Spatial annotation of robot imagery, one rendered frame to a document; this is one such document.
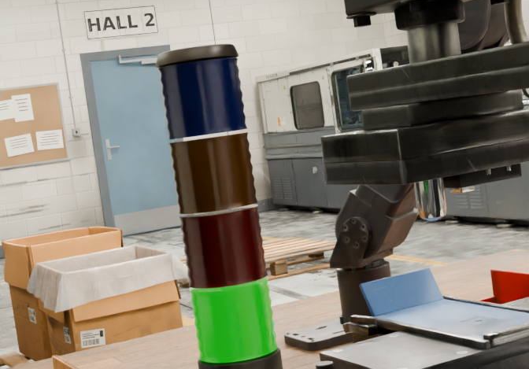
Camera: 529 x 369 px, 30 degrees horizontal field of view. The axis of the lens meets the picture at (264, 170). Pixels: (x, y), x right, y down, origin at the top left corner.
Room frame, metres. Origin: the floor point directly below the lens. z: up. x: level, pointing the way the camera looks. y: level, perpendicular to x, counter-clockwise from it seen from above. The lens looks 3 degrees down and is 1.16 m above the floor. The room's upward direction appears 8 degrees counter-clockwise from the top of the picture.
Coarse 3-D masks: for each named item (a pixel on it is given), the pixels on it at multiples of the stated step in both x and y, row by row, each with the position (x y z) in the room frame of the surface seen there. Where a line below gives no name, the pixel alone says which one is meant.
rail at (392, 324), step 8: (376, 320) 0.78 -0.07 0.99; (384, 320) 0.77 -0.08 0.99; (392, 320) 0.76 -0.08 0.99; (384, 328) 0.77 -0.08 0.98; (392, 328) 0.76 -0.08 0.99; (400, 328) 0.75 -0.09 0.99; (408, 328) 0.74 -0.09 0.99; (416, 328) 0.73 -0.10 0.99; (424, 328) 0.72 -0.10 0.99; (432, 336) 0.71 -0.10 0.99; (440, 336) 0.70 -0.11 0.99; (448, 336) 0.69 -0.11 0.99; (456, 336) 0.69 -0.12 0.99; (464, 336) 0.68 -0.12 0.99; (464, 344) 0.68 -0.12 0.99; (472, 344) 0.67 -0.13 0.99; (480, 344) 0.66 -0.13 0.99; (488, 344) 0.66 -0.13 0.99
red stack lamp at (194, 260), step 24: (192, 216) 0.45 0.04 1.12; (216, 216) 0.45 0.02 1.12; (240, 216) 0.45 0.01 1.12; (192, 240) 0.45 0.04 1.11; (216, 240) 0.45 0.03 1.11; (240, 240) 0.45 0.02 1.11; (192, 264) 0.46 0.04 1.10; (216, 264) 0.45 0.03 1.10; (240, 264) 0.45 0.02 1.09; (264, 264) 0.46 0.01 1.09
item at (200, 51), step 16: (192, 48) 0.45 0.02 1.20; (208, 48) 0.45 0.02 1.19; (224, 48) 0.45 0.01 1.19; (160, 64) 0.46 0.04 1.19; (176, 64) 0.46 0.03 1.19; (272, 352) 0.46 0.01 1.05; (208, 368) 0.45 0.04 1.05; (224, 368) 0.45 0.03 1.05; (240, 368) 0.45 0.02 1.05; (256, 368) 0.45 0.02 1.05; (272, 368) 0.45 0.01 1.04
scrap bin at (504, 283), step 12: (492, 276) 1.08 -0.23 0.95; (504, 276) 1.06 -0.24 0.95; (516, 276) 1.05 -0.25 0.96; (528, 276) 1.03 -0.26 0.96; (504, 288) 1.07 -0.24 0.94; (516, 288) 1.05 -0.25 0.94; (528, 288) 1.03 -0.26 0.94; (480, 300) 1.07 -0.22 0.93; (492, 300) 1.08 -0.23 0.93; (504, 300) 1.07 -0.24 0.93
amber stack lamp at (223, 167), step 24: (168, 144) 0.46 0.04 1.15; (192, 144) 0.45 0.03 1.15; (216, 144) 0.45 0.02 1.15; (240, 144) 0.46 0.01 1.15; (192, 168) 0.45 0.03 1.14; (216, 168) 0.45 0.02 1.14; (240, 168) 0.45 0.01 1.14; (192, 192) 0.45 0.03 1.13; (216, 192) 0.45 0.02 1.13; (240, 192) 0.45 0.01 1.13
